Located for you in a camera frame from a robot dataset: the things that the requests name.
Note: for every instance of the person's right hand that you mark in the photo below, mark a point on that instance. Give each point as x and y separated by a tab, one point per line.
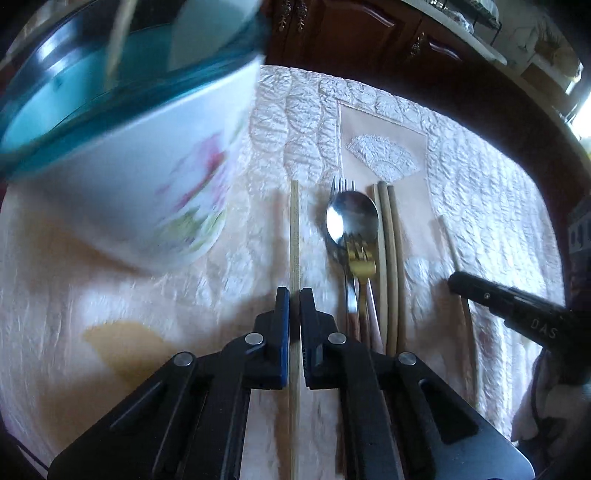
563	406

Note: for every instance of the wooden kitchen base cabinet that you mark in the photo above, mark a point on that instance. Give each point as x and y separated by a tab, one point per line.
351	27

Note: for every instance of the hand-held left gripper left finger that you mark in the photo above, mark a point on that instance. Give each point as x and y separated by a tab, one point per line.
282	332

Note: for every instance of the grey stone countertop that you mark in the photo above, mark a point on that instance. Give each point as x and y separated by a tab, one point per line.
471	41

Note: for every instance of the pink quilted tablecloth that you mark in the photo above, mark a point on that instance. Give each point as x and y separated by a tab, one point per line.
138	300

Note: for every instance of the silver spoon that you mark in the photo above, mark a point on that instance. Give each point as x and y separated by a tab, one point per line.
351	217

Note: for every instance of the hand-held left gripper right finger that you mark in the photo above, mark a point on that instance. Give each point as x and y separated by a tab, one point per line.
307	337

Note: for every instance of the gold fork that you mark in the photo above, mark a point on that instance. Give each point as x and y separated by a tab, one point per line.
362	267

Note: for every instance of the silver fork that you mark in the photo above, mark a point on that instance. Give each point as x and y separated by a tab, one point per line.
339	187

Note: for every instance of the white floral cup teal rim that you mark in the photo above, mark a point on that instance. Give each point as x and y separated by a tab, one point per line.
138	161

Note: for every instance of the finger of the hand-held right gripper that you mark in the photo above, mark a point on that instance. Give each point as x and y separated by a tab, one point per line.
480	293

